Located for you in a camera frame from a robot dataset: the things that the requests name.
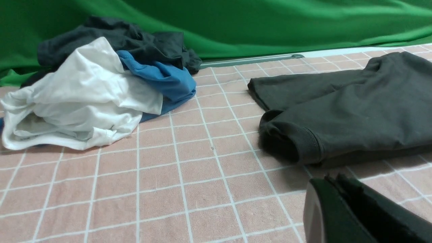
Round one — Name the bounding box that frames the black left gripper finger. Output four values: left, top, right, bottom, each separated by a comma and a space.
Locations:
303, 174, 432, 243

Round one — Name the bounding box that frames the dark gray long-sleeve top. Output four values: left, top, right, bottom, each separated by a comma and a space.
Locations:
247, 51, 432, 167

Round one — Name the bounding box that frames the pink checkered tablecloth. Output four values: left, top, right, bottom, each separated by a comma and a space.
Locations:
0, 44, 431, 243

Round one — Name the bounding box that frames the blue crumpled garment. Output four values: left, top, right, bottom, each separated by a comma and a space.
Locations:
117, 50, 196, 115

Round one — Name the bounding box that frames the green backdrop cloth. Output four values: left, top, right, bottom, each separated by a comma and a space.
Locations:
0, 0, 432, 86

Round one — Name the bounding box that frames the white crumpled garment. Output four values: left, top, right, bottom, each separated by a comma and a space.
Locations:
1, 37, 163, 151

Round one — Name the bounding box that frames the dark gray crumpled garment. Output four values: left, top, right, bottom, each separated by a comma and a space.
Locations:
20, 16, 202, 88

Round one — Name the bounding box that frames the gray metal rail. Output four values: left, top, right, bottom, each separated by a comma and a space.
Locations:
200, 54, 304, 70

